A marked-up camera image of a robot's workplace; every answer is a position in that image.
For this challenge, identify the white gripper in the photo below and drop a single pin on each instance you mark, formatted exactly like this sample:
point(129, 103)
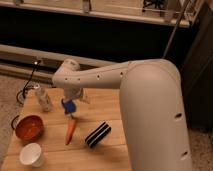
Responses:
point(71, 94)

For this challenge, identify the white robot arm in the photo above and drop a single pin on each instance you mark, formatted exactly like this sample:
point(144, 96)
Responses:
point(151, 106)

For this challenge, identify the white ceramic cup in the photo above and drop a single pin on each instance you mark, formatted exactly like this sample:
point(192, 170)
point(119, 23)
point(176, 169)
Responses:
point(32, 155)

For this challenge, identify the black white striped block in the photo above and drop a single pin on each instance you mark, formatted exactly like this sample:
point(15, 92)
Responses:
point(97, 135)

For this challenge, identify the red bowl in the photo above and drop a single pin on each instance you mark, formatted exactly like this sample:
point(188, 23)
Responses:
point(29, 128)

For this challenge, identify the metal pole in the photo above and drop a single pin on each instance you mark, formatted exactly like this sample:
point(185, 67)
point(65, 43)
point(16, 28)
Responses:
point(181, 14)

